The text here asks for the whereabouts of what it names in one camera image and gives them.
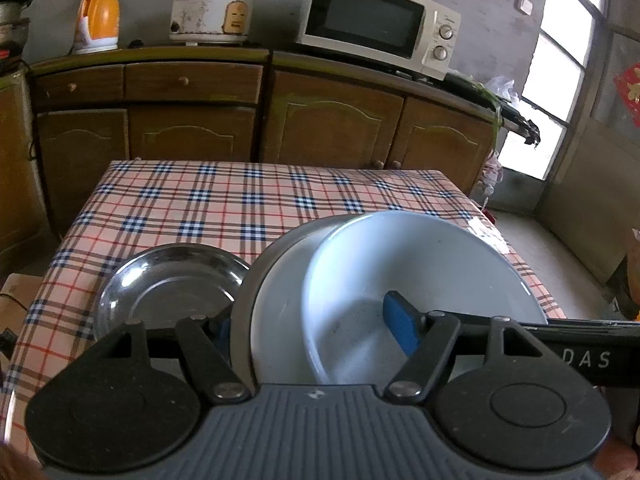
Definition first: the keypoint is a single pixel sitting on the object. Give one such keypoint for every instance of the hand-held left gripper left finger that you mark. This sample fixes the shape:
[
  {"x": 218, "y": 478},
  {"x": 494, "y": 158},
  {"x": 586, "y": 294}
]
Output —
[{"x": 207, "y": 347}]

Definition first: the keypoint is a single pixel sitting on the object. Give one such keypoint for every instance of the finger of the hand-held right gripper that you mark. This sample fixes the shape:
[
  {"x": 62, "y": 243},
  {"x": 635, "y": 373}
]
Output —
[{"x": 475, "y": 323}]

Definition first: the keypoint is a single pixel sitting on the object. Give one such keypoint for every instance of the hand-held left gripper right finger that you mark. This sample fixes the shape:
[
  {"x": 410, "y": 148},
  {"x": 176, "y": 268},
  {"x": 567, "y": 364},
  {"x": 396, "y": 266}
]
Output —
[{"x": 402, "y": 322}]

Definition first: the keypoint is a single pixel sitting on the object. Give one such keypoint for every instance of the deep stainless steel bowl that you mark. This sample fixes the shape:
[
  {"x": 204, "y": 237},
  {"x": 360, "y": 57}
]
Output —
[{"x": 244, "y": 320}]

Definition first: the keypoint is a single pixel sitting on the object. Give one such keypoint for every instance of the blue patterned white bowl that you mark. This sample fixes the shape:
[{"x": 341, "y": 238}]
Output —
[{"x": 425, "y": 260}]

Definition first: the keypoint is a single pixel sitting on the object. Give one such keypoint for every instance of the plain white bowl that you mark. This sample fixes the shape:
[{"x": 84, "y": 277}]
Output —
[{"x": 280, "y": 320}]

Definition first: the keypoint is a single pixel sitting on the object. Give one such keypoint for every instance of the stainless steel plate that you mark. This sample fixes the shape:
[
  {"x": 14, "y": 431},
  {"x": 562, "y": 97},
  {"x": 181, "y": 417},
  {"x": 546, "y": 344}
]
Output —
[{"x": 170, "y": 290}]

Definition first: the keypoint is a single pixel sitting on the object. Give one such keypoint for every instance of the plaid tablecloth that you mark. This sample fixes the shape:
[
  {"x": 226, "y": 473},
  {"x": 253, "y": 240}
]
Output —
[{"x": 200, "y": 200}]

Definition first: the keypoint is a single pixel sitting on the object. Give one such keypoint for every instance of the pink plastic bags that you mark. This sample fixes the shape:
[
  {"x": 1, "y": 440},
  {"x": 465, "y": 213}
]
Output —
[{"x": 492, "y": 170}]

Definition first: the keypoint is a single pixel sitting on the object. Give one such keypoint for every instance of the beige board panel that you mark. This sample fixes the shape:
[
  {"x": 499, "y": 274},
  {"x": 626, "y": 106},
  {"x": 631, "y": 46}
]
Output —
[{"x": 590, "y": 200}]

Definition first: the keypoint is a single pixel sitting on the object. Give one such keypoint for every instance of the cardboard box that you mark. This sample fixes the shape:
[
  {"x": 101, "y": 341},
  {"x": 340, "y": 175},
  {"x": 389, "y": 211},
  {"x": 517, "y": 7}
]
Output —
[{"x": 15, "y": 300}]

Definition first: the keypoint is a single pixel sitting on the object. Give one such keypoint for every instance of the green leaf stalk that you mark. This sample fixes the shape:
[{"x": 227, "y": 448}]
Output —
[{"x": 495, "y": 125}]

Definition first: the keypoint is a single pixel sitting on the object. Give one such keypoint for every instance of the black plug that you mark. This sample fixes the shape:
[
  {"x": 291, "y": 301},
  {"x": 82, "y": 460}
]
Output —
[{"x": 5, "y": 342}]

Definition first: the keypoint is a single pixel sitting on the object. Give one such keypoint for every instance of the black gas stove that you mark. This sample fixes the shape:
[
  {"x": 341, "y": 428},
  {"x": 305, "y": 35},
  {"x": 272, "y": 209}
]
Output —
[{"x": 510, "y": 116}]

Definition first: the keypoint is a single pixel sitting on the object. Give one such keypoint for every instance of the white plastic bag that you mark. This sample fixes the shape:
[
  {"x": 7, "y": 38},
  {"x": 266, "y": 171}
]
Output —
[{"x": 500, "y": 87}]

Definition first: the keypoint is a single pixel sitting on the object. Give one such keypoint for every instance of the tall wooden cabinet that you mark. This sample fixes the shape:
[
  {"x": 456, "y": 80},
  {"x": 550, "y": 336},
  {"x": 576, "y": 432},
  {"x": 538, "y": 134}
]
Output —
[{"x": 15, "y": 170}]

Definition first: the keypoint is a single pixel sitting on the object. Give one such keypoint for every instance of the wooden cabinet with drawers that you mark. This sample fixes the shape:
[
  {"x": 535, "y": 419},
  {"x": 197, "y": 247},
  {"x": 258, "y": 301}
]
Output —
[{"x": 195, "y": 82}]

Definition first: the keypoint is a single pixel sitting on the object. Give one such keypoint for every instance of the window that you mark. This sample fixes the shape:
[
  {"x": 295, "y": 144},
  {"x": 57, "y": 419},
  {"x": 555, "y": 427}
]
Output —
[{"x": 555, "y": 60}]

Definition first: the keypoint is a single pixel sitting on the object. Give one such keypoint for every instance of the white microwave oven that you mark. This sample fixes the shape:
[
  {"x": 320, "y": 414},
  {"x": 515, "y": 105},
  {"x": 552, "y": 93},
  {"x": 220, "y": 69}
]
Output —
[{"x": 370, "y": 15}]

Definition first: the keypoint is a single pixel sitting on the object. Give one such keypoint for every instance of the white rice cooker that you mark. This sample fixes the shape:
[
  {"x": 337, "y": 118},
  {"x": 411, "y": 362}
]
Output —
[{"x": 210, "y": 10}]

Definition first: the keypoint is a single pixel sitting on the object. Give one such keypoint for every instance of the orange electric kettle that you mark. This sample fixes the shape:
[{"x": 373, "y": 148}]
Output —
[{"x": 100, "y": 15}]

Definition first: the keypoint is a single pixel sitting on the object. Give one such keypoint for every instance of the red and black appliance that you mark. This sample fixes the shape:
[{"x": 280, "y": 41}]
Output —
[{"x": 7, "y": 55}]

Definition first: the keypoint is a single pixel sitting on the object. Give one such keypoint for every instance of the metal pot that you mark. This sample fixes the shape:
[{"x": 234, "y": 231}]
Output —
[{"x": 12, "y": 10}]

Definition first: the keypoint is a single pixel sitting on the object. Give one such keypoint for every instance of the red paper wall decoration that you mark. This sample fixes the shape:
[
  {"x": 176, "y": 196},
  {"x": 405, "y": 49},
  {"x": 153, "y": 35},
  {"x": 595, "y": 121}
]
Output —
[{"x": 631, "y": 90}]

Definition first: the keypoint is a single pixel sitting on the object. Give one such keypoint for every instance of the white wall socket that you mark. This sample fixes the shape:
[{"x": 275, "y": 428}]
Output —
[{"x": 524, "y": 5}]

